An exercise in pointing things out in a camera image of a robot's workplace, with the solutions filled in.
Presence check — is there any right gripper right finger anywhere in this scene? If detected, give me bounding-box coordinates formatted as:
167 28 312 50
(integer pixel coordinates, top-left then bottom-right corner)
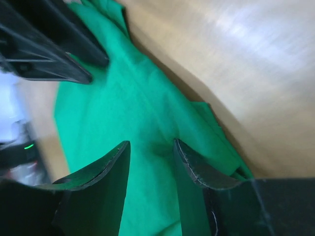
173 139 241 236

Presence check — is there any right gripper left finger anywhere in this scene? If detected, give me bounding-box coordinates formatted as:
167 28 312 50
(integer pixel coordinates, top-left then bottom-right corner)
53 141 130 236

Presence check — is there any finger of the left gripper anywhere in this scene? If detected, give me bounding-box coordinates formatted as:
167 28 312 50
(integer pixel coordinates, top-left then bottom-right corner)
14 0 109 66
0 0 92 84

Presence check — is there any green t shirt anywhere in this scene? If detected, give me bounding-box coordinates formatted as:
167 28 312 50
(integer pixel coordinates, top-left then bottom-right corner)
55 0 253 236

